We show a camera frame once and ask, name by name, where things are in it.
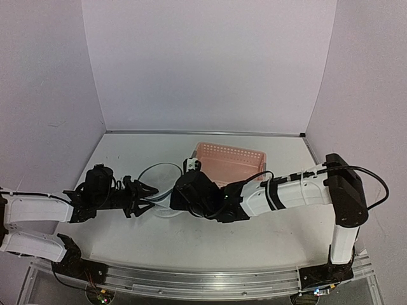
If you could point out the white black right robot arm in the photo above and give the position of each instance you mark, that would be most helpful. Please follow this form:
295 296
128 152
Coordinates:
333 183

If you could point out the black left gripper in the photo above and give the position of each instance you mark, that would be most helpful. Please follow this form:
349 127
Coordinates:
133 207

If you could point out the pink perforated plastic basket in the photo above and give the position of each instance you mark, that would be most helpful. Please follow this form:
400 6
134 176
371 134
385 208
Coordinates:
226 164

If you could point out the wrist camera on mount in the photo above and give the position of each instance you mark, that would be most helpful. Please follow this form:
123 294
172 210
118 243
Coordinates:
194 186
98 181

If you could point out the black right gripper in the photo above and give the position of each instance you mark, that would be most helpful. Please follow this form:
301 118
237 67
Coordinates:
176 204

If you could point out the aluminium rail at table back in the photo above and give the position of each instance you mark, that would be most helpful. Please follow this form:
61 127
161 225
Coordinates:
218 133

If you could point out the white mesh laundry bag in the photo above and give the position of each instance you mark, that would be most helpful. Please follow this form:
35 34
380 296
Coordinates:
163 177

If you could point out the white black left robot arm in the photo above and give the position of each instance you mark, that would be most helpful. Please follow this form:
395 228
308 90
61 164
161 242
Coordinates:
17 208

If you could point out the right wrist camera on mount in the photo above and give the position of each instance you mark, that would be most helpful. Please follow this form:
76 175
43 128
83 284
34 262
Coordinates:
194 186

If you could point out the aluminium front rail frame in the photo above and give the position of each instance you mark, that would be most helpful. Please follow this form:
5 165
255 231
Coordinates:
44 284

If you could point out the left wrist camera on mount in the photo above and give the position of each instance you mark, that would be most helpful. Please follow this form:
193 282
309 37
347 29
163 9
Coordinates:
98 181

